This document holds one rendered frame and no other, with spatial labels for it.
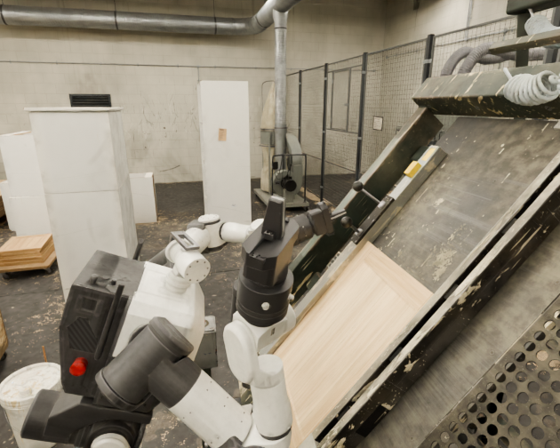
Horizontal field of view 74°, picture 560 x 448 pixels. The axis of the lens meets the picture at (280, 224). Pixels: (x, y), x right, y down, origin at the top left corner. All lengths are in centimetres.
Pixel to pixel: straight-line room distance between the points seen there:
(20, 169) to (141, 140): 430
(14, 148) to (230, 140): 249
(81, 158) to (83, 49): 614
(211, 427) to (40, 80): 910
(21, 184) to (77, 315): 458
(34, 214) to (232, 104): 277
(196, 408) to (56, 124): 294
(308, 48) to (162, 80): 350
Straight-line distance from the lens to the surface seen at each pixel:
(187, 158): 930
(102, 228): 356
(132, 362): 76
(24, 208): 547
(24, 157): 537
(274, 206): 52
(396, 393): 95
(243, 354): 65
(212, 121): 485
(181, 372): 76
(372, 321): 110
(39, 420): 116
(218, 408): 79
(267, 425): 77
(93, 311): 90
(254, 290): 57
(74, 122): 343
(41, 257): 482
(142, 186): 614
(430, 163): 134
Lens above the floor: 177
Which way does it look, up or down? 18 degrees down
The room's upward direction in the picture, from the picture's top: straight up
